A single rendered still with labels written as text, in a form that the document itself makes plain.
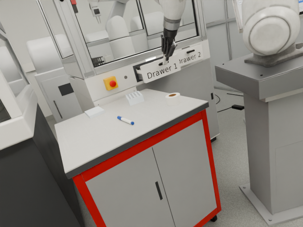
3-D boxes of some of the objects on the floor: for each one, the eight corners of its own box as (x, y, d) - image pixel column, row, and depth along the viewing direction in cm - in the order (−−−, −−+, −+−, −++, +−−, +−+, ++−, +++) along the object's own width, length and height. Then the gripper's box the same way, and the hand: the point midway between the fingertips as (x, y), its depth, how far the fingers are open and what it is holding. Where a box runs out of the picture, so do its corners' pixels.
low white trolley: (226, 221, 111) (208, 101, 83) (132, 303, 87) (64, 172, 59) (169, 174, 160) (146, 88, 133) (99, 218, 136) (53, 124, 109)
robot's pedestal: (322, 211, 103) (337, 74, 75) (268, 227, 102) (264, 94, 75) (281, 175, 131) (281, 65, 103) (238, 187, 130) (227, 80, 103)
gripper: (184, 31, 99) (176, 68, 118) (169, 20, 105) (163, 56, 124) (172, 34, 96) (166, 71, 115) (158, 23, 103) (154, 60, 121)
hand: (165, 59), depth 117 cm, fingers closed
